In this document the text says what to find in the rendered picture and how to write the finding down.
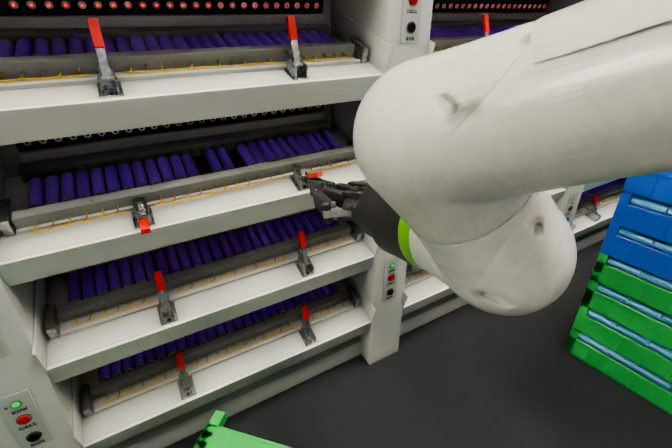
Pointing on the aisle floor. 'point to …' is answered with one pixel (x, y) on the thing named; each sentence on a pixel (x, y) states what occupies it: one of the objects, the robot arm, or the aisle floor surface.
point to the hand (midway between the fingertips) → (322, 189)
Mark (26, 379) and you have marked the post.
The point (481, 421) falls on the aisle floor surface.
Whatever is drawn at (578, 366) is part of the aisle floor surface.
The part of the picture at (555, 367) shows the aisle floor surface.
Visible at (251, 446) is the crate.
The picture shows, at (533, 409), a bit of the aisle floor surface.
